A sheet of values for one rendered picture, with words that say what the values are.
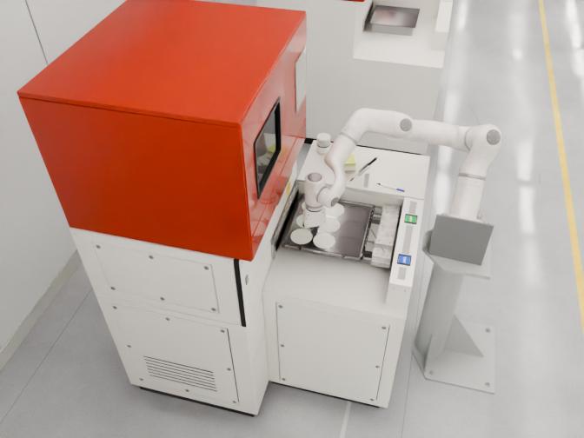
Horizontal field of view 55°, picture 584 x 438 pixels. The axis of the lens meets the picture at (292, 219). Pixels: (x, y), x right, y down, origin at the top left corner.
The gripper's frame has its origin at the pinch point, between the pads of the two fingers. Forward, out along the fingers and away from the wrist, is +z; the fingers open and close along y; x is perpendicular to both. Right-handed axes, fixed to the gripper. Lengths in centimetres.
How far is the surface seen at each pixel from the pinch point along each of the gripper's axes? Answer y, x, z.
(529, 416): 98, -66, 92
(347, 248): 12.2, -12.4, 2.2
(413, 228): 42.5, -12.8, -3.9
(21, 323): -161, 46, 82
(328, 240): 5.3, -5.3, 2.1
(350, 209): 21.3, 12.2, 2.2
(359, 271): 16.1, -20.0, 10.1
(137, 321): -84, -15, 24
